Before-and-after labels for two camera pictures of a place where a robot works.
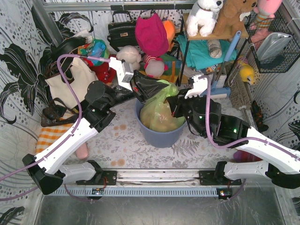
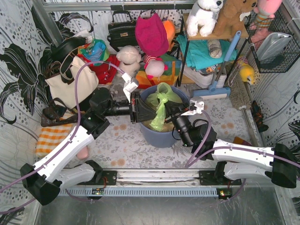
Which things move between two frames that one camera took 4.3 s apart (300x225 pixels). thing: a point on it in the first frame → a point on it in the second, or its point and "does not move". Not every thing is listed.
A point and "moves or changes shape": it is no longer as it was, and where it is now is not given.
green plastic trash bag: (155, 114) moves or changes shape
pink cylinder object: (82, 151) does not move
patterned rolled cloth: (214, 48) does not move
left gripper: (137, 87) → (136, 110)
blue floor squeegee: (216, 91) does not move
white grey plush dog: (203, 14) does not move
